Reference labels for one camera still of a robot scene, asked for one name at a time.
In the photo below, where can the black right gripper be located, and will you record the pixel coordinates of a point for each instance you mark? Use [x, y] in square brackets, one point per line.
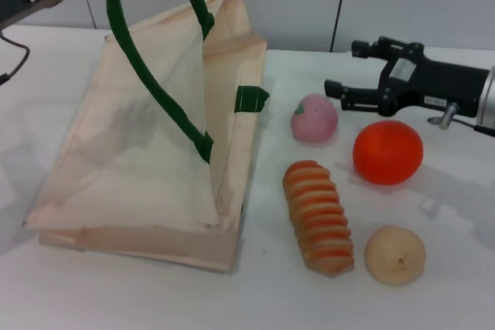
[444, 82]

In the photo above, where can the orange toy fruit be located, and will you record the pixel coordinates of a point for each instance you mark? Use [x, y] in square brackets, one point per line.
[386, 152]

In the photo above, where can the orange striped ribbed bread roll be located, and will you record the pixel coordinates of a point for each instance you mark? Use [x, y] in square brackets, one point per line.
[319, 218]

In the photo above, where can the pink toy peach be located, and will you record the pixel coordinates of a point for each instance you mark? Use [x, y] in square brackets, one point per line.
[315, 121]

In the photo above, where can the dark vertical background rod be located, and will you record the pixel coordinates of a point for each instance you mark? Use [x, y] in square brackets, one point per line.
[340, 9]

